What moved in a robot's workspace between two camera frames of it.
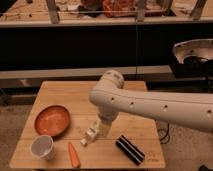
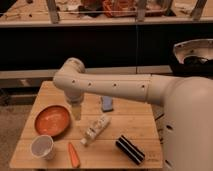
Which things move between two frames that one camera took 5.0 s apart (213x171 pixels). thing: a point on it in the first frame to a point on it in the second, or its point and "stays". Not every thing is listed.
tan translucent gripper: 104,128 to 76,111
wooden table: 61,132 stays
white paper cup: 43,147 stays
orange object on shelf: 119,8 stays
